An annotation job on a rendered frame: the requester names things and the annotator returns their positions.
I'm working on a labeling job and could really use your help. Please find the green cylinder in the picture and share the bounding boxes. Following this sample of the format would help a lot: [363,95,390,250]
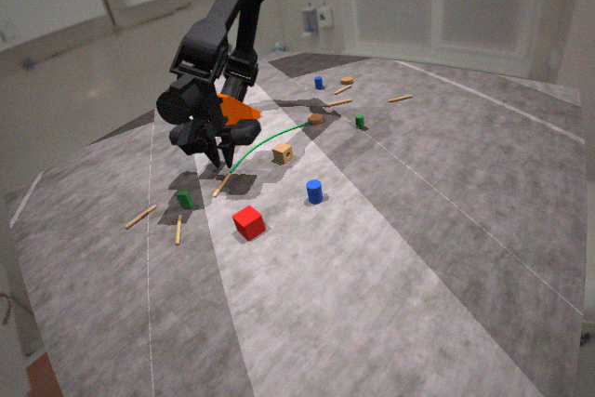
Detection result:
[355,114,364,129]

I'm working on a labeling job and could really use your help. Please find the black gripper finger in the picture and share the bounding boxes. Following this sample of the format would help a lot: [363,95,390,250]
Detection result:
[217,142,235,168]
[204,138,220,167]

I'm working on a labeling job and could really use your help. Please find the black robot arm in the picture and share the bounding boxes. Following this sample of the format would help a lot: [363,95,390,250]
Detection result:
[156,0,263,156]

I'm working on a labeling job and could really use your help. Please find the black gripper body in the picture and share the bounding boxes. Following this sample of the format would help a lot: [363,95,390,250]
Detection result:
[169,95,261,145]

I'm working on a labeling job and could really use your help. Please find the green string with wooden stick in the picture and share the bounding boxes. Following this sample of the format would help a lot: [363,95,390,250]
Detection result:
[213,121,311,197]

